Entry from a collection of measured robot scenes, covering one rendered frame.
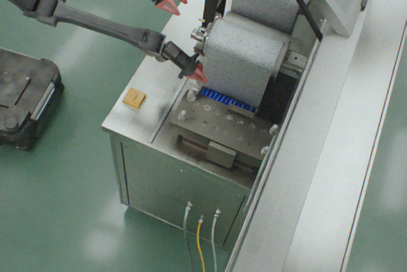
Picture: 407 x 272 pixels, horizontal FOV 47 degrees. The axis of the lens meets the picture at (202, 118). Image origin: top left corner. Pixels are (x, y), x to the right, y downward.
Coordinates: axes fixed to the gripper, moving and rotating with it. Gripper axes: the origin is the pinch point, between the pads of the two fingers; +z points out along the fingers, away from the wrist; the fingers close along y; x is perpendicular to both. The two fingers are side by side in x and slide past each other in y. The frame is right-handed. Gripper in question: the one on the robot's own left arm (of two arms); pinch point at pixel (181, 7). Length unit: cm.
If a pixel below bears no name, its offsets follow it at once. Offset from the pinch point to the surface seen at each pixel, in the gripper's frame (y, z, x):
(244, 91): 4.5, 37.5, 0.4
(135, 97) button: 15.1, 18.4, -38.1
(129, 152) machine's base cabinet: 30, 33, -48
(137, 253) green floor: 47, 90, -99
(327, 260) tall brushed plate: 63, 44, 50
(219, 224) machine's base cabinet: 29, 88, -45
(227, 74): 4.7, 28.0, -0.1
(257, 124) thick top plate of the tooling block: 10.9, 48.4, 1.0
